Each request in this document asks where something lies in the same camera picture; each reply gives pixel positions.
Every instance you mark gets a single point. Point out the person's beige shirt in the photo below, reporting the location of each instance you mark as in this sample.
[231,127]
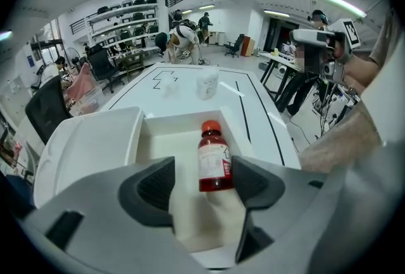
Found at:
[376,98]

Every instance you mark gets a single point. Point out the black office chair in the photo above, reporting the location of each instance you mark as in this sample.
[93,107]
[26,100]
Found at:
[101,67]
[47,108]
[234,45]

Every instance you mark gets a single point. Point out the black standing fan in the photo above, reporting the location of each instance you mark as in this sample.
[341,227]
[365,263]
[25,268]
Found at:
[71,56]

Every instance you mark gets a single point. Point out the clear plastic storage bin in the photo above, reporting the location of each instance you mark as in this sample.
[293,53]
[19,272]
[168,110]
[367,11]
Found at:
[91,100]

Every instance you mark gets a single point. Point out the ceiling tube light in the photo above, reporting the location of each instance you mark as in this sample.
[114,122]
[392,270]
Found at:
[207,7]
[276,13]
[338,2]

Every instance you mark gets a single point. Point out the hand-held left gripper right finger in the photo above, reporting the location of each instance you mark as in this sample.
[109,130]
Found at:
[284,203]

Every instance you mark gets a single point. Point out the translucent white plastic jar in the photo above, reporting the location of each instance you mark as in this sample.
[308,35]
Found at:
[207,86]

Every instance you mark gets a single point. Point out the small red bottle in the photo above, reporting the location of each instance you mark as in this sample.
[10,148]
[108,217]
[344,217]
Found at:
[213,160]

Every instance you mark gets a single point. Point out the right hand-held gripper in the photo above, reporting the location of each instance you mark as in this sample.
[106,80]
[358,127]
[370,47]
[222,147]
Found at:
[319,45]

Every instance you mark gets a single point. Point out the wooden cabinet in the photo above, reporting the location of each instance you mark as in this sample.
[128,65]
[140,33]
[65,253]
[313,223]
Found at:
[247,47]

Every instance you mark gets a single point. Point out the person's right hand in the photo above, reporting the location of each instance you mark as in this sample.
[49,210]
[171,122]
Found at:
[340,48]

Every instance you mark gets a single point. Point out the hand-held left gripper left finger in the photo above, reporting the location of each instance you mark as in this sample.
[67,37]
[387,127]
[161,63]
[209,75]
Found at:
[104,203]

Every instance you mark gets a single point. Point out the white box with lid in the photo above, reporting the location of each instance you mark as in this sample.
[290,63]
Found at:
[95,146]

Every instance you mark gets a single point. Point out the small clear plastic cup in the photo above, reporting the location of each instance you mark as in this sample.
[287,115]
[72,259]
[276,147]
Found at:
[169,89]

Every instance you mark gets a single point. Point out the person's right forearm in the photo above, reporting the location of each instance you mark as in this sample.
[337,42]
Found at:
[360,70]

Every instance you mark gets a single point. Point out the blue wall poster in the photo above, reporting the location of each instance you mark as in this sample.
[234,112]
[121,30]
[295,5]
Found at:
[30,61]

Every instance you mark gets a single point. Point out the pink cloth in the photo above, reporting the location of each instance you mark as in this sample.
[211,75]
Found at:
[80,83]

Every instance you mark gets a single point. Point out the white work table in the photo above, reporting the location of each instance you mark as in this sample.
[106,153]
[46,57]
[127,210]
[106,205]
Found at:
[278,59]

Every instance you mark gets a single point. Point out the white shelf rack with cases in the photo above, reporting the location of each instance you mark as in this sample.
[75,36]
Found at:
[126,27]

